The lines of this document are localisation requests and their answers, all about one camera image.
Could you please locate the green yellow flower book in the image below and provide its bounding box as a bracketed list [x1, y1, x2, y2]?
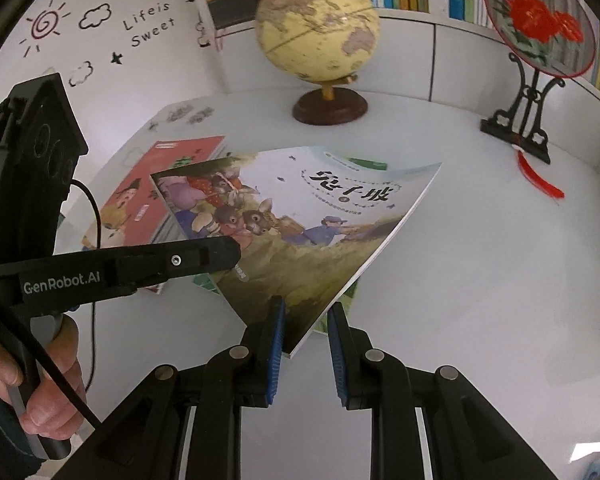
[191, 154, 391, 336]

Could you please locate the salmon red poetry book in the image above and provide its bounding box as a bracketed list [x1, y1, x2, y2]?
[81, 134, 228, 296]

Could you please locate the rabbit family cover book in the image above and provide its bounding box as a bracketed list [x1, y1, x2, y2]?
[151, 146, 441, 358]

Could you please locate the person left hand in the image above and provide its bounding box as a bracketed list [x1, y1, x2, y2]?
[0, 315, 86, 440]

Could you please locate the red tassel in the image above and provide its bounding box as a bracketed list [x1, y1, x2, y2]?
[515, 148, 565, 200]

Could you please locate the yellow desk globe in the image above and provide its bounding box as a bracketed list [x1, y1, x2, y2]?
[254, 0, 380, 126]

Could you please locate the blue tissue pack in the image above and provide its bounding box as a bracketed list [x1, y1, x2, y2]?
[583, 460, 600, 480]

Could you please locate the white bookshelf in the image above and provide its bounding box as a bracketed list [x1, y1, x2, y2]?
[195, 0, 600, 174]

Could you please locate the embroidered round fan on stand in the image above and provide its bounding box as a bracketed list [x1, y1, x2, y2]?
[480, 0, 596, 164]

